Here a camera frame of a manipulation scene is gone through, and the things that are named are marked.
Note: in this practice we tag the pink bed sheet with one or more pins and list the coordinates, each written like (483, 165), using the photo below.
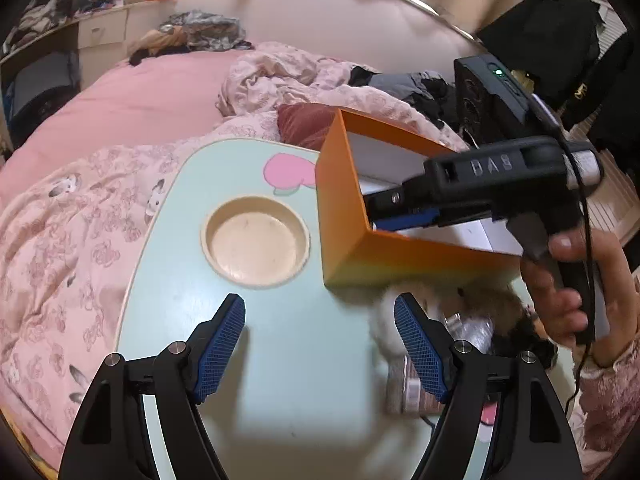
(150, 105)

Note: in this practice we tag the patterned cloth pile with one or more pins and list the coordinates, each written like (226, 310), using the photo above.
(210, 30)

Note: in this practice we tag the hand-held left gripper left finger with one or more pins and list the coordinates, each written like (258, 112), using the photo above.
(220, 355)

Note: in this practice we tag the black jacket with gold logo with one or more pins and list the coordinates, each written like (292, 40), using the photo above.
(550, 35)

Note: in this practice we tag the orange gradient cardboard box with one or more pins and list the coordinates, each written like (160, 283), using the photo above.
(345, 220)

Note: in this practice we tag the white desk with drawers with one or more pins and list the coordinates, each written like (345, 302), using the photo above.
(100, 30)

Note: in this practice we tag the clothes pile on desk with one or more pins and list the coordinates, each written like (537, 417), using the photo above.
(45, 10)

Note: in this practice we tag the person's right forearm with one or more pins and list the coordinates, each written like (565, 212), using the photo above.
(605, 410)

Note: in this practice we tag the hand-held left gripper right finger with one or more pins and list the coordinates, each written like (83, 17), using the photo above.
(420, 355)

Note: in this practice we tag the pink floral blanket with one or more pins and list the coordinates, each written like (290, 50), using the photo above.
(75, 240)

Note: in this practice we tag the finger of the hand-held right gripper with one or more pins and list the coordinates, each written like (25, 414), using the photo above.
(395, 197)
(405, 221)

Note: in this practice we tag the person's right hand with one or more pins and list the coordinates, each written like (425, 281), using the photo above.
(615, 290)

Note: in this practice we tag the red pillow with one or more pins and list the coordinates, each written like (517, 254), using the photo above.
(300, 122)

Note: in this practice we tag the pile of dark clothes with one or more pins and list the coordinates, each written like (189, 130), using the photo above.
(400, 82)

